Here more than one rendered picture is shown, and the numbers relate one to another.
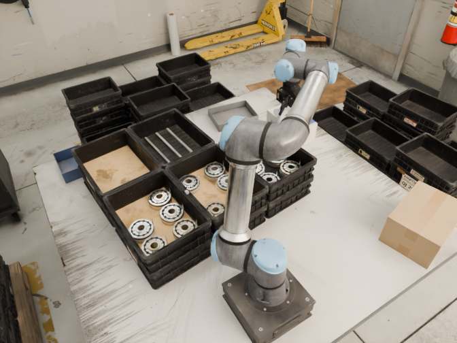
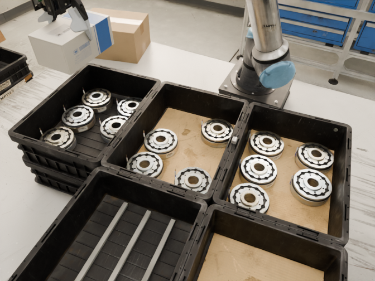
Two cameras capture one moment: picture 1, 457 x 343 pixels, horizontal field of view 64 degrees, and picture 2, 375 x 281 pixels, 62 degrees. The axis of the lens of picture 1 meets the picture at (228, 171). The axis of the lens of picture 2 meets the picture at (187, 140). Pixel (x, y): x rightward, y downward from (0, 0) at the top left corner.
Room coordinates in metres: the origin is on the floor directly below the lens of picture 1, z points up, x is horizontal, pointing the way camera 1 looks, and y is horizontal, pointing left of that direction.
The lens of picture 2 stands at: (1.51, 0.61, 1.54)
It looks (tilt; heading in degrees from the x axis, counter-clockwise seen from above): 45 degrees down; 236
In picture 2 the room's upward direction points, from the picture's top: 1 degrees clockwise
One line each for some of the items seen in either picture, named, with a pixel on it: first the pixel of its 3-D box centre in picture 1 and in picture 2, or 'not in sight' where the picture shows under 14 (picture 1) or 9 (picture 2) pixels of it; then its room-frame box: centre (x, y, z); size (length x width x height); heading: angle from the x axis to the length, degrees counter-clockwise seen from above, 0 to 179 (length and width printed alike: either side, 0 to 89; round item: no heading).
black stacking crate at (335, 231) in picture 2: (157, 218); (283, 174); (0.99, 0.30, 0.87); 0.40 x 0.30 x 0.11; 36
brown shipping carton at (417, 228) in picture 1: (422, 222); (114, 34); (1.00, -0.84, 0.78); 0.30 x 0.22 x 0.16; 134
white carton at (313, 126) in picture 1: (290, 124); (74, 39); (1.32, -0.28, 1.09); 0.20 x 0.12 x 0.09; 30
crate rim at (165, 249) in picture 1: (155, 210); (288, 161); (0.99, 0.30, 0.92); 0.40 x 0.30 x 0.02; 36
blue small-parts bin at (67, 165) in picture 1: (73, 162); not in sight; (1.52, 0.85, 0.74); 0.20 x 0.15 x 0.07; 32
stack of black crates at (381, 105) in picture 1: (371, 112); not in sight; (2.53, -1.21, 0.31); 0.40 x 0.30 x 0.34; 30
